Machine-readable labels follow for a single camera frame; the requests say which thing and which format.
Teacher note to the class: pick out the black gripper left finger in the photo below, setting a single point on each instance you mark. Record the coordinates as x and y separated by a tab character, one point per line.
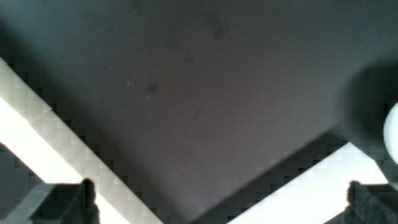
57	204

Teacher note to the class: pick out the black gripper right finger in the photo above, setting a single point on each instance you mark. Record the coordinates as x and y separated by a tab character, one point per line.
372	207

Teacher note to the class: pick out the white lamp bulb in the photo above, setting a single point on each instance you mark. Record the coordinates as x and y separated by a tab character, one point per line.
391	131

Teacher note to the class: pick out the white U-shaped fence frame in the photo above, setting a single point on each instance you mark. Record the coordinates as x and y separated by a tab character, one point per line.
304	203

